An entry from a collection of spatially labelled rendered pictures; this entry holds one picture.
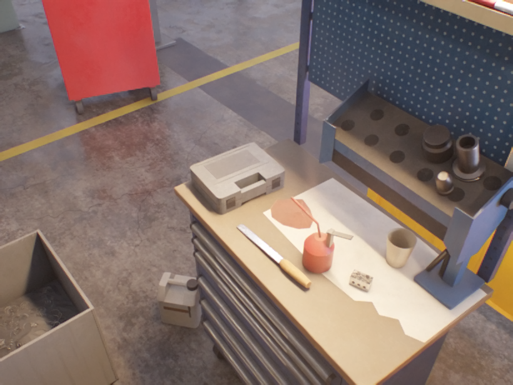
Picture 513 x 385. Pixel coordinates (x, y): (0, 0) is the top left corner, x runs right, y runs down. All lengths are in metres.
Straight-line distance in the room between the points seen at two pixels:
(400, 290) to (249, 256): 0.43
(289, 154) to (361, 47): 0.52
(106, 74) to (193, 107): 0.68
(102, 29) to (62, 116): 0.77
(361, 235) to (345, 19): 0.64
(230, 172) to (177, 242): 1.26
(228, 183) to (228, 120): 2.21
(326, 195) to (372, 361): 0.61
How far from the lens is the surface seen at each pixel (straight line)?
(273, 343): 1.58
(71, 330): 1.95
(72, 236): 3.03
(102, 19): 3.75
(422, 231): 2.60
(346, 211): 1.63
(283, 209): 1.58
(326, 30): 1.63
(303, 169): 1.78
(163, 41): 5.02
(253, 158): 1.71
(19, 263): 2.35
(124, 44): 3.83
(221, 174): 1.64
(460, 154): 1.23
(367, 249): 1.53
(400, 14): 1.41
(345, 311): 1.37
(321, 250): 1.38
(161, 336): 2.48
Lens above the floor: 2.05
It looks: 41 degrees down
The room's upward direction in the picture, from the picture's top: straight up
